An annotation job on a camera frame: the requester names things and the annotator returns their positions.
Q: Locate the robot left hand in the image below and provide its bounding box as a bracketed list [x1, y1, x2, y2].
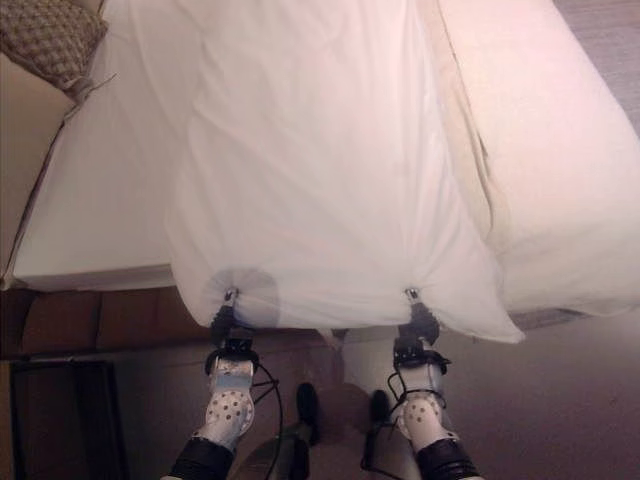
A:
[209, 286, 253, 347]

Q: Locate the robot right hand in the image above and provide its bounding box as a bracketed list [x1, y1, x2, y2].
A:
[393, 286, 442, 352]

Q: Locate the white duvet cover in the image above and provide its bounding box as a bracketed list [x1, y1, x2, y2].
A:
[162, 0, 527, 345]

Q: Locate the white sheeted mattress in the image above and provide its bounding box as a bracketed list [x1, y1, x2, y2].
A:
[3, 0, 211, 291]

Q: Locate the dark wooden nightstand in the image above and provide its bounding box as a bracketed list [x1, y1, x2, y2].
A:
[9, 356, 132, 480]

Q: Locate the brown woven patterned cushion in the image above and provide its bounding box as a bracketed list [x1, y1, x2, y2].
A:
[0, 0, 109, 92]

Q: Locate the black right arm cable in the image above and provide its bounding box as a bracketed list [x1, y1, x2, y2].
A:
[385, 371, 407, 432]

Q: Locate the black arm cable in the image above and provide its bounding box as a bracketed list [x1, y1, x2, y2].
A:
[248, 360, 287, 480]
[385, 371, 407, 432]

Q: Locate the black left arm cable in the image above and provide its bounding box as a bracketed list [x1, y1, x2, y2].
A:
[248, 360, 287, 480]

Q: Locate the brown wooden bed frame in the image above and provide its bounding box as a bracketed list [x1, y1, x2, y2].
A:
[0, 287, 331, 360]

